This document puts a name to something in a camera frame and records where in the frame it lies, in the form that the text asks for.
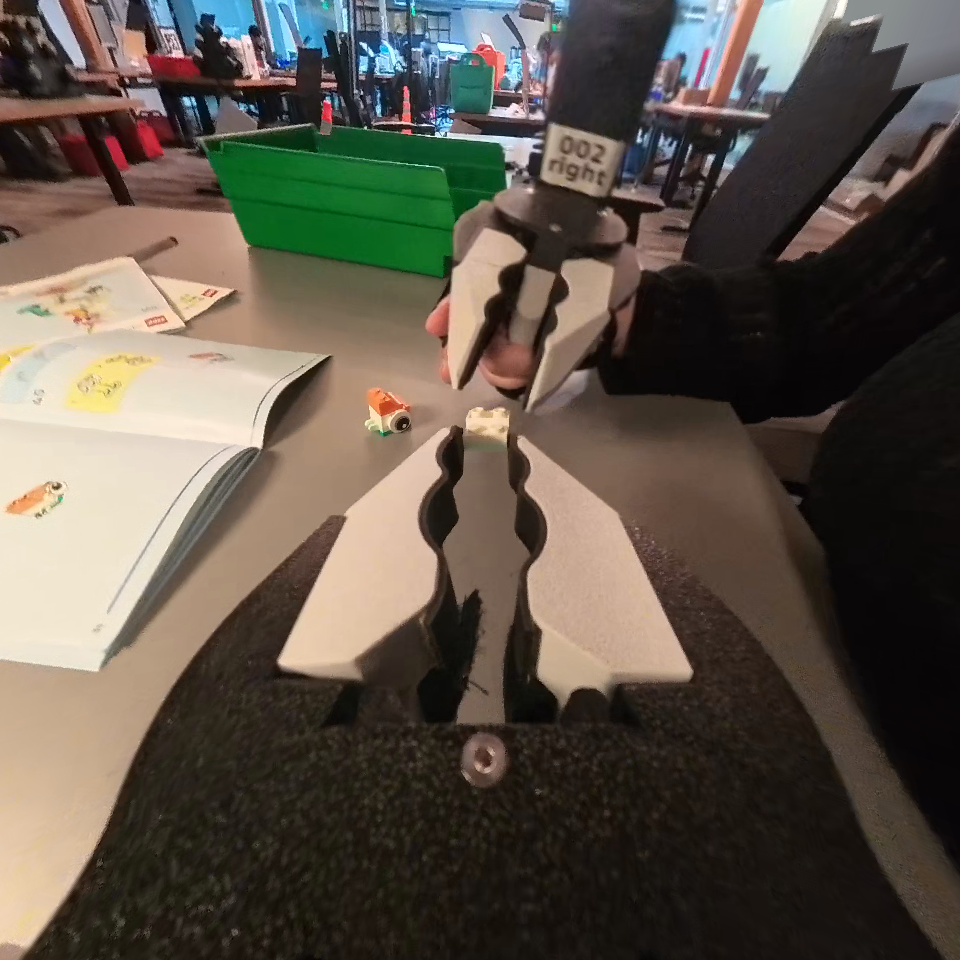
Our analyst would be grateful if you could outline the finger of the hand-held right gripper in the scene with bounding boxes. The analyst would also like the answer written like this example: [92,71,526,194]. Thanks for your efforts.
[447,227,531,392]
[523,255,640,415]

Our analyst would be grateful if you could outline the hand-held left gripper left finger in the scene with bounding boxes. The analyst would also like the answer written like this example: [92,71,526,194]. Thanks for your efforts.
[276,426,466,684]

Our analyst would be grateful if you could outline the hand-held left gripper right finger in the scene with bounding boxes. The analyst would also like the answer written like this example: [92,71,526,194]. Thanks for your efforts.
[506,433,696,710]

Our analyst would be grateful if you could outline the white lego piece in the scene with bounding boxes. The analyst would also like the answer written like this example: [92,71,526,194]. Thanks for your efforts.
[462,406,516,456]

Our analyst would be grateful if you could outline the green plastic bin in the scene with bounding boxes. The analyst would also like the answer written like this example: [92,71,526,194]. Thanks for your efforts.
[195,123,513,281]

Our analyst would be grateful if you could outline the person's right forearm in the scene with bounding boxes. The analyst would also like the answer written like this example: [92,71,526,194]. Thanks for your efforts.
[598,142,960,426]

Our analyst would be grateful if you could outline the orange and white lego assembly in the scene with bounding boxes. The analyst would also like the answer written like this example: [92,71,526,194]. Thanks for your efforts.
[364,387,414,438]

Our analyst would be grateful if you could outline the person's right hand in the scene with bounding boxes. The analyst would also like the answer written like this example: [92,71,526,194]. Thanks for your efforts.
[425,294,543,393]

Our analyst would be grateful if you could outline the dark table with metal legs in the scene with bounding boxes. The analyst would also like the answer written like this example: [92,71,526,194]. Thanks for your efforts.
[646,100,775,210]

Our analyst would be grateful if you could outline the orange pillar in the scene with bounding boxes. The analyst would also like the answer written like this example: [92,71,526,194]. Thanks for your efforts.
[705,0,768,108]

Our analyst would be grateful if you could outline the green tote bag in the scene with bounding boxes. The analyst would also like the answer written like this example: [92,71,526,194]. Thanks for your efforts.
[447,52,498,114]

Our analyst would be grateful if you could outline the open light blue instruction book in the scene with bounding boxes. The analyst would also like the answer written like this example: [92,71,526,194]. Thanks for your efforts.
[0,328,333,673]

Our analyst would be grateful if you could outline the small white leaflet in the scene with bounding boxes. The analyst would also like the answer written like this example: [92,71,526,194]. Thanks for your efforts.
[150,274,238,324]

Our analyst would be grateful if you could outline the person's black clothed body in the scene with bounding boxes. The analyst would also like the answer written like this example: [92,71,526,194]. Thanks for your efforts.
[804,313,960,886]

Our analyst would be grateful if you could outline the long dark workbench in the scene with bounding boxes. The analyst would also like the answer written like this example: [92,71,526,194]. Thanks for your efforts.
[146,69,342,147]

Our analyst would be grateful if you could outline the small colourful instruction booklet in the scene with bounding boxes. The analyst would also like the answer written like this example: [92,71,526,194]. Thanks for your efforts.
[0,256,188,355]

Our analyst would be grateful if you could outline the red crates under table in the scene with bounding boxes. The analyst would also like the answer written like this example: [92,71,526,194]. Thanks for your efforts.
[52,111,168,180]

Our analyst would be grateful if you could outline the wooden side table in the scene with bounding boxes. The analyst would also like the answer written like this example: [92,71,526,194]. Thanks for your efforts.
[0,94,149,208]

